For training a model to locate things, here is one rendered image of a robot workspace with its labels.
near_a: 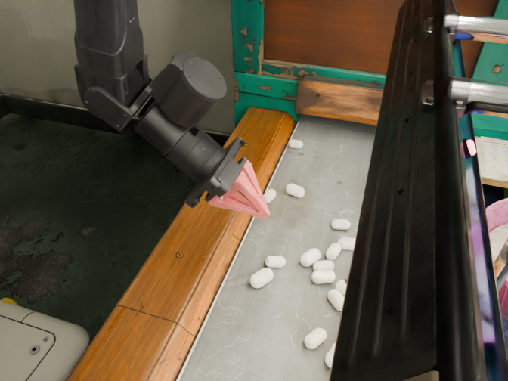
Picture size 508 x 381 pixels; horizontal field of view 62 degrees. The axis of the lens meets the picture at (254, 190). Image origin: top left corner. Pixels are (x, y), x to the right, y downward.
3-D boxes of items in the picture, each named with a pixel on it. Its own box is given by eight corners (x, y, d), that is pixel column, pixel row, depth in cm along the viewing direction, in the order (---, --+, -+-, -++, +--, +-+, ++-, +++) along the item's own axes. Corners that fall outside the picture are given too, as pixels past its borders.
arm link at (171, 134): (144, 109, 56) (121, 131, 52) (169, 77, 52) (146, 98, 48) (184, 144, 58) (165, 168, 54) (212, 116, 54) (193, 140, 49)
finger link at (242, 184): (292, 184, 59) (243, 137, 57) (279, 217, 54) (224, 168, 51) (261, 205, 63) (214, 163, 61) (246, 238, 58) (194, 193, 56)
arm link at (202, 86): (116, 67, 55) (79, 101, 49) (156, 2, 48) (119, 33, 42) (188, 126, 59) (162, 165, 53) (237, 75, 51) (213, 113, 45)
